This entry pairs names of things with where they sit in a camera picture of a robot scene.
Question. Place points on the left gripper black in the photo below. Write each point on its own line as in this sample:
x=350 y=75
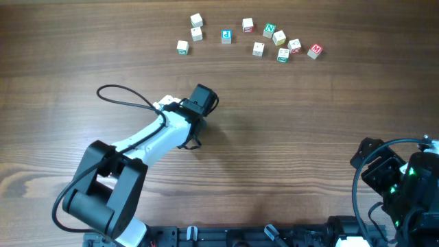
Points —
x=197 y=127

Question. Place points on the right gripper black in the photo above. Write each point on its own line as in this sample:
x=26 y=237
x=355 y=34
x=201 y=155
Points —
x=372 y=161

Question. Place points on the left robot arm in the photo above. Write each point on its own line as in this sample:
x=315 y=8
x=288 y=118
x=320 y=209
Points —
x=105 y=190

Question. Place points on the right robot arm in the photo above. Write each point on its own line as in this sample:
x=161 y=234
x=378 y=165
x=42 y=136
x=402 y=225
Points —
x=404 y=172

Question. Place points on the wooden block with drawing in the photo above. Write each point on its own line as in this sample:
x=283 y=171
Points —
x=196 y=34

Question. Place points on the blue letter P block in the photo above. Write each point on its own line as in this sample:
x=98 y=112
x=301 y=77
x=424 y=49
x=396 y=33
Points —
x=226 y=36

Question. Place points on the wooden block picture top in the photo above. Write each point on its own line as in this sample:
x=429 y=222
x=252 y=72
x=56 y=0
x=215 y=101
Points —
x=258 y=49

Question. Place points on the plain wooden block top-left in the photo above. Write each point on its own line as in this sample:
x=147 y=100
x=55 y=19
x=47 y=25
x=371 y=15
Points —
x=196 y=20

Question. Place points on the wooden block green Z side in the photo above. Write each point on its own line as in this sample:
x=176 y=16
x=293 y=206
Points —
x=283 y=55

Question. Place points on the wooden block yellow side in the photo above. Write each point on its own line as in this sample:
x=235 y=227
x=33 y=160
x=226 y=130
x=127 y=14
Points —
x=279 y=37

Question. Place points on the green letter N block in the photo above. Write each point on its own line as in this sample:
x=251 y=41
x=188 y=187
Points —
x=269 y=30

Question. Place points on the wooden block red G side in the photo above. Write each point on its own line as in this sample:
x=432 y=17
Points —
x=294 y=46

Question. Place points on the red letter M block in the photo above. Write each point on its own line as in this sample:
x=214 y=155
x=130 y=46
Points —
x=314 y=51

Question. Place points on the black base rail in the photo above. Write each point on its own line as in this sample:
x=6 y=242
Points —
x=337 y=231

